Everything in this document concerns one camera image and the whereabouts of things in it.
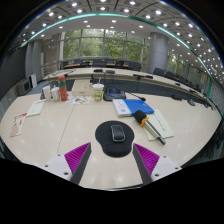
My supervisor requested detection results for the group of ceiling lights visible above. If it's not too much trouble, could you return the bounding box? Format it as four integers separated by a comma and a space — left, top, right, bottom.
19, 0, 224, 75

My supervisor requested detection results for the grey conference microphone unit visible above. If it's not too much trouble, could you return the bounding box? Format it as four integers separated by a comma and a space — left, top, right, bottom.
102, 85, 147, 102

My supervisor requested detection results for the red and white leaflet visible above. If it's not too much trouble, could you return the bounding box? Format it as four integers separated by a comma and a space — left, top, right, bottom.
9, 112, 28, 138

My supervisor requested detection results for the group of dark office chairs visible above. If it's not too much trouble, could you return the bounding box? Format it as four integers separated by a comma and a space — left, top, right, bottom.
59, 59, 215, 103

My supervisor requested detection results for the white cardboard box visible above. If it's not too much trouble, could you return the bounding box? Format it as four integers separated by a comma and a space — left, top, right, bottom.
71, 79, 95, 98

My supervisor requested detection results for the paper cup with straw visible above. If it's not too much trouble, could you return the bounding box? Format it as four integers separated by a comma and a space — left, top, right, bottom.
91, 77, 105, 102

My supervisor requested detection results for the white jug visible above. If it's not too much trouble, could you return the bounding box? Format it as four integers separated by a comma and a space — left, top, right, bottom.
42, 85, 53, 102

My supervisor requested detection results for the blue and white book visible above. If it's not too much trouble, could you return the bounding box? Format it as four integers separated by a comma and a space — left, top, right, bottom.
112, 98, 155, 118

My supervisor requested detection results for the red bottle with green band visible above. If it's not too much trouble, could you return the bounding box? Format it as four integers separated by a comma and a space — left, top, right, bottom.
57, 75, 69, 102

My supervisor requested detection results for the black mouse pad with wrist rest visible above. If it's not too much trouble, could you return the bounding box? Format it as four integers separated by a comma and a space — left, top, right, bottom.
94, 120, 135, 159

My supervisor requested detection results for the white floor appliance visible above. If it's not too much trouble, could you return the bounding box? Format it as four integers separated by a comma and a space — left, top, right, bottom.
29, 73, 38, 89

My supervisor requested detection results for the black computer mouse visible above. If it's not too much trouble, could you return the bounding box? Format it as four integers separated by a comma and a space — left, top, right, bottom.
110, 124, 126, 143

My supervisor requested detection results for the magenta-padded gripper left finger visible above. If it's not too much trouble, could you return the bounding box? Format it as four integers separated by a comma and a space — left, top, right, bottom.
43, 142, 93, 186

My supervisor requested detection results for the black handheld microphone orange band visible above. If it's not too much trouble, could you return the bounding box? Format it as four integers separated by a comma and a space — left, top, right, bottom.
132, 109, 167, 146

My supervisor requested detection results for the colourful printed leaflet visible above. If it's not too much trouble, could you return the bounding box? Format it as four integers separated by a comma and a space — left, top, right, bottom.
65, 95, 92, 106

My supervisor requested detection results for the white lidded cup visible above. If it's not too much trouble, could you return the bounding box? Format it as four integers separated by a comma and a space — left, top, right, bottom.
50, 86, 61, 102

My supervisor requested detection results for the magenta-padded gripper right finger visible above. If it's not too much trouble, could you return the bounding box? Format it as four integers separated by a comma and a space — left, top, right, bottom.
132, 142, 183, 186

